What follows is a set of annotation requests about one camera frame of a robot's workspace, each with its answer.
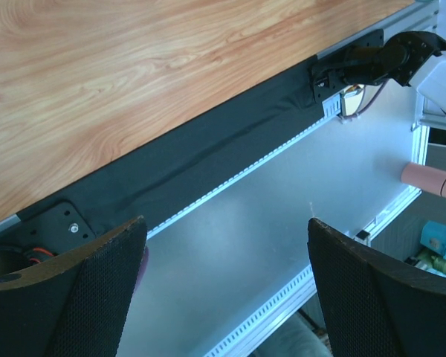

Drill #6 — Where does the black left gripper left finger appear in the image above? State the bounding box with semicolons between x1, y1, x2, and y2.
0;216;147;356

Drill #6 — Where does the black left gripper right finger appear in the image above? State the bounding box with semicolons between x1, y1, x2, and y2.
308;218;446;356

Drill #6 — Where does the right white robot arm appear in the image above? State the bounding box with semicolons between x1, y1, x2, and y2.
308;31;446;356

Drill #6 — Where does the teal toy object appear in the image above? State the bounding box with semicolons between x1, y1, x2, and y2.
420;221;446;260

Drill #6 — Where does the black cloth strip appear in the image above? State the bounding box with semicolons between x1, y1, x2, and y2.
18;57;323;235

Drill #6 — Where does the pink cylinder roll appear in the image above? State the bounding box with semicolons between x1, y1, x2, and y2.
401;163;446;199

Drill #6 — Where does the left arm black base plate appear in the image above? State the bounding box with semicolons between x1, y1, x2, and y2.
11;202;96;254

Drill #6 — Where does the slotted grey cable duct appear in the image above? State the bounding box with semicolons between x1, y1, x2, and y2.
206;266;317;357

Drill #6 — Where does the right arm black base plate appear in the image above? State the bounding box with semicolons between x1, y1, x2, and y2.
308;29;384;104

